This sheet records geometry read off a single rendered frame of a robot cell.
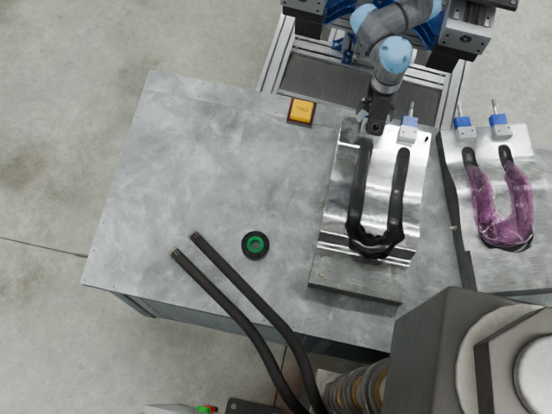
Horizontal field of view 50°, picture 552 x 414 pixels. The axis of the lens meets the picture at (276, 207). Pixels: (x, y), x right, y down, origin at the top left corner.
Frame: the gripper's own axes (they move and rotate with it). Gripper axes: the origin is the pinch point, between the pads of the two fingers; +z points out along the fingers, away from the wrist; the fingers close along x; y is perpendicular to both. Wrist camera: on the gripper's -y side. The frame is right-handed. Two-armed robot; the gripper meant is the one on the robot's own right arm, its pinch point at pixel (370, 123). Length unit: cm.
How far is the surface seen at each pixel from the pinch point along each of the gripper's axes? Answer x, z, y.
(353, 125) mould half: 4.7, 2.0, -0.5
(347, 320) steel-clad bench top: -4, 11, -55
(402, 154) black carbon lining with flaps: -10.5, 2.5, -6.1
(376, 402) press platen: -3, -64, -77
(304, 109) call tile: 19.9, 7.3, 4.0
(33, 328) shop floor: 111, 91, -73
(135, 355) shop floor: 67, 91, -74
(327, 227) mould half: 6.5, -2.3, -34.0
